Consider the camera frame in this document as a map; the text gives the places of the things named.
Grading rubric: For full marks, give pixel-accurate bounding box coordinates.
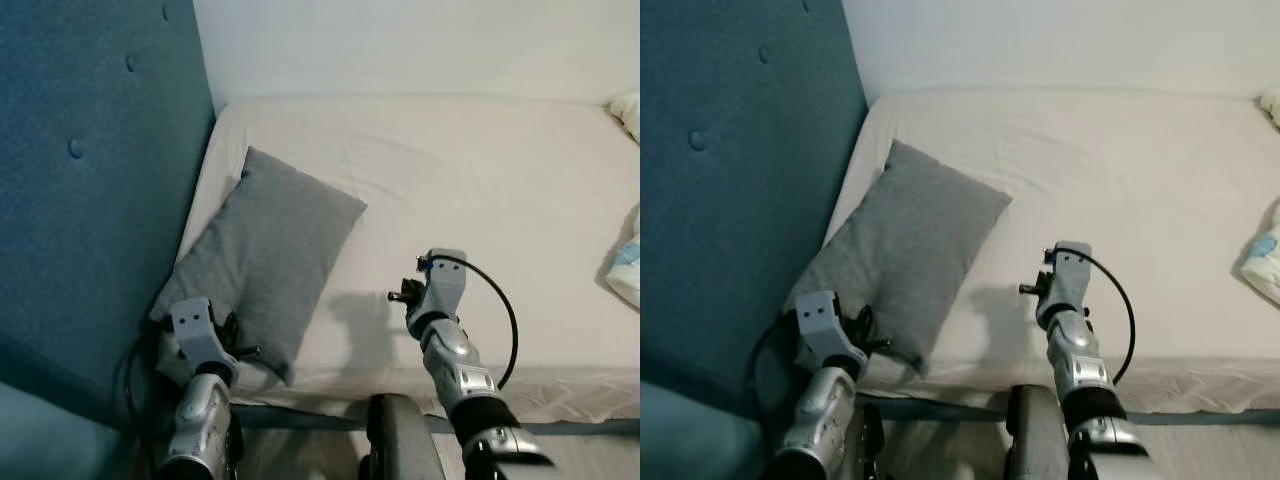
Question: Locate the grey pillow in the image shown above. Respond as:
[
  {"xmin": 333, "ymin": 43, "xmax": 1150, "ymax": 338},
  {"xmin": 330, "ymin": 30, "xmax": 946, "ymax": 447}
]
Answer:
[
  {"xmin": 788, "ymin": 139, "xmax": 1014, "ymax": 377},
  {"xmin": 149, "ymin": 146, "xmax": 369, "ymax": 387}
]

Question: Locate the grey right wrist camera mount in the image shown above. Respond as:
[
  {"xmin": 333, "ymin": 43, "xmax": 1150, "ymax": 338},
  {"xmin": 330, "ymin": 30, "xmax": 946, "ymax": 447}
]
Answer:
[
  {"xmin": 1038, "ymin": 241, "xmax": 1094, "ymax": 327},
  {"xmin": 407, "ymin": 248, "xmax": 469, "ymax": 337}
]

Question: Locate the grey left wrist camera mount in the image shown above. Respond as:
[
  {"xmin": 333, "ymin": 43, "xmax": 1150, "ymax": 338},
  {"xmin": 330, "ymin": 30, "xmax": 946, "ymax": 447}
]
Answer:
[
  {"xmin": 793, "ymin": 290, "xmax": 868, "ymax": 377},
  {"xmin": 154, "ymin": 297, "xmax": 238, "ymax": 383}
]

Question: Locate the mattress with beige sheet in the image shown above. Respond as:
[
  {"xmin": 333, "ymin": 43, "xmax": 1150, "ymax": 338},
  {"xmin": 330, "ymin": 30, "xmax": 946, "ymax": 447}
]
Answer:
[
  {"xmin": 150, "ymin": 94, "xmax": 641, "ymax": 423},
  {"xmin": 790, "ymin": 87, "xmax": 1280, "ymax": 415}
]

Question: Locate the cream cartoon print quilt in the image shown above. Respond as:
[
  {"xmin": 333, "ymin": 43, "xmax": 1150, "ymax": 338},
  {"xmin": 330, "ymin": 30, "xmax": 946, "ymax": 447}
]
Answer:
[
  {"xmin": 597, "ymin": 89, "xmax": 641, "ymax": 312},
  {"xmin": 1238, "ymin": 84, "xmax": 1280, "ymax": 307}
]

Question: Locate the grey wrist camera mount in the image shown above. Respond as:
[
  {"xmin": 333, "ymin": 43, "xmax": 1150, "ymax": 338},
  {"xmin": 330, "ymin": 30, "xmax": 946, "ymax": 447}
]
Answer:
[
  {"xmin": 407, "ymin": 248, "xmax": 469, "ymax": 337},
  {"xmin": 793, "ymin": 290, "xmax": 868, "ymax": 377},
  {"xmin": 154, "ymin": 297, "xmax": 238, "ymax": 383},
  {"xmin": 1038, "ymin": 241, "xmax": 1094, "ymax": 327}
]

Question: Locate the robot left leg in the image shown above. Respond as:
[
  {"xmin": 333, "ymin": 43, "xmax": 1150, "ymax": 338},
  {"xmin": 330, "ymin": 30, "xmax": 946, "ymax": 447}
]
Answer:
[{"xmin": 855, "ymin": 400, "xmax": 888, "ymax": 480}]

